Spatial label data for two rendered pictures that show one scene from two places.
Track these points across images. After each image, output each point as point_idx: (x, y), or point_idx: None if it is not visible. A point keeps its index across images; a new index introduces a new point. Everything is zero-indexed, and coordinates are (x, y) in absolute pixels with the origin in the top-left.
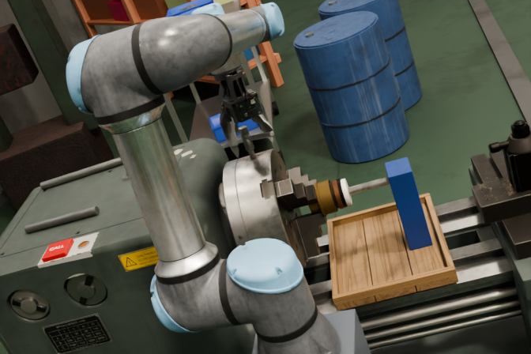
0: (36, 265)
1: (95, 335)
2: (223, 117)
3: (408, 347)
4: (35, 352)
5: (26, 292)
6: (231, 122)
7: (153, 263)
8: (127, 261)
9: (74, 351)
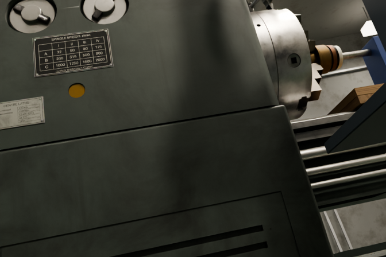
0: None
1: (94, 55)
2: None
3: None
4: (7, 70)
5: (35, 2)
6: None
7: None
8: None
9: (58, 73)
